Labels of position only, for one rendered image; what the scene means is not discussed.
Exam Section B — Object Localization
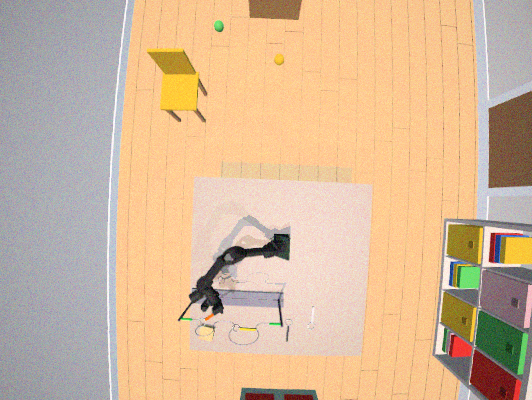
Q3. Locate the tan square block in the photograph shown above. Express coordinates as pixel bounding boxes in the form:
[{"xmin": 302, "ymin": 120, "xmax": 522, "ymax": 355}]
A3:
[{"xmin": 199, "ymin": 324, "xmax": 215, "ymax": 342}]

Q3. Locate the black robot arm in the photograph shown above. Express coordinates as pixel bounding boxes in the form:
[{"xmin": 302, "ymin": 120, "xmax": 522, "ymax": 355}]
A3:
[{"xmin": 188, "ymin": 240, "xmax": 286, "ymax": 312}]

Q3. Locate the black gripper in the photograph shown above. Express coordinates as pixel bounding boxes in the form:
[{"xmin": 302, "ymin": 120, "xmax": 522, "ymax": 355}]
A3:
[{"xmin": 206, "ymin": 289, "xmax": 224, "ymax": 316}]

